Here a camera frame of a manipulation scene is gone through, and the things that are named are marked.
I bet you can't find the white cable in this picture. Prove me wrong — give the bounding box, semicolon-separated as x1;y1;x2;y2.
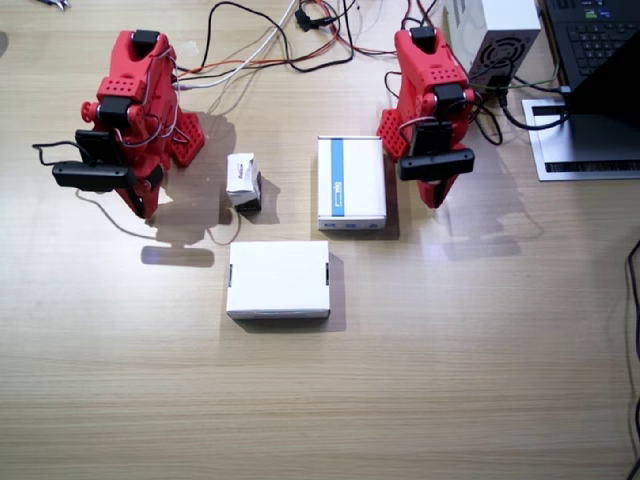
173;0;299;91

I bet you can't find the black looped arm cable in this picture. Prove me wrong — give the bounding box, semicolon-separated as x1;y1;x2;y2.
469;92;504;147

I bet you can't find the green wire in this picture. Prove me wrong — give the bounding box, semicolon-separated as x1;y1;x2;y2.
469;64;559;96

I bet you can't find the black laptop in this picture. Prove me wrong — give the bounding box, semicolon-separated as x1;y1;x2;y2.
563;33;640;174
542;0;640;91

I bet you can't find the silver monitor base plate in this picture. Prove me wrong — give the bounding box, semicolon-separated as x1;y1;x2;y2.
521;98;640;181

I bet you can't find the small white black packet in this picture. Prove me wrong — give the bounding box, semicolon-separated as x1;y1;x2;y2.
225;152;264;212

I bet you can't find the black cable at table edge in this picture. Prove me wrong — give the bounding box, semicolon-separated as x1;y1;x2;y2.
624;239;640;480

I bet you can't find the black bar webcam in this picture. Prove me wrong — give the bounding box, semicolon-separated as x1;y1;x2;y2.
52;128;130;194
398;119;476;182

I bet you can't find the white box with blue stripe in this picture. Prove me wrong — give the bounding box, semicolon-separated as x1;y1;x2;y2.
316;134;388;232

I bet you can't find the thick black power cable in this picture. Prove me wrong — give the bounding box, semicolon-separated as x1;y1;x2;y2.
497;74;571;131

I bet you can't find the bundle of cables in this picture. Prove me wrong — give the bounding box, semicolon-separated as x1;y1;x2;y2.
174;0;401;79

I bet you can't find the white power supply with fan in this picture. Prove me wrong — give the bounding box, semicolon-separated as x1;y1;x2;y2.
442;0;543;96

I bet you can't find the plain white box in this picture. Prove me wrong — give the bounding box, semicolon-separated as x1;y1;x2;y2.
225;240;332;321

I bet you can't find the thin black webcam cable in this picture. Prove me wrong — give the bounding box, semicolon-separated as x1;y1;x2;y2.
32;141;86;167

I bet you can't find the long black cable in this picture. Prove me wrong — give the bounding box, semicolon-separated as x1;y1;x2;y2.
199;0;356;74

